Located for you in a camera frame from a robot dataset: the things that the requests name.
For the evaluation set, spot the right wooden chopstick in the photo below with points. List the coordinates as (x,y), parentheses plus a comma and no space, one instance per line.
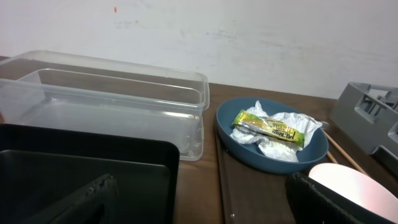
(345,154)

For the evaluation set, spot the clear plastic bin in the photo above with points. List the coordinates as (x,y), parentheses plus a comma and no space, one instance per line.
(94,95)

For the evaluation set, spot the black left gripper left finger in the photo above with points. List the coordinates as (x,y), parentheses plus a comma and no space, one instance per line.
(94,203)

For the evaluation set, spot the dark blue plate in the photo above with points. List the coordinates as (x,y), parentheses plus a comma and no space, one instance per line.
(250,154)

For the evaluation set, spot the white tissue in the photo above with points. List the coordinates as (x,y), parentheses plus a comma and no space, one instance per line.
(273,147)

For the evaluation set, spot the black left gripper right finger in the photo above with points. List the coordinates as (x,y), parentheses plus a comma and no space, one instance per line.
(311,202)

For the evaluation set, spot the black plastic bin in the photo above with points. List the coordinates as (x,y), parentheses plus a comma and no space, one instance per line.
(40,166)

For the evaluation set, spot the pink bowl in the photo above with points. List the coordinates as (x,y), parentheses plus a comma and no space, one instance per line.
(357,187)

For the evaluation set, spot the dark brown tray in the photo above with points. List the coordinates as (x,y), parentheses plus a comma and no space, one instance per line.
(250,195)

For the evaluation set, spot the grey dishwasher rack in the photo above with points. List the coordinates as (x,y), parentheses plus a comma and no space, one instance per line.
(367,114)

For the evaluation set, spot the yellow green snack wrapper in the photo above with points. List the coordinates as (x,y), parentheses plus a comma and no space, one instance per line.
(270,127)

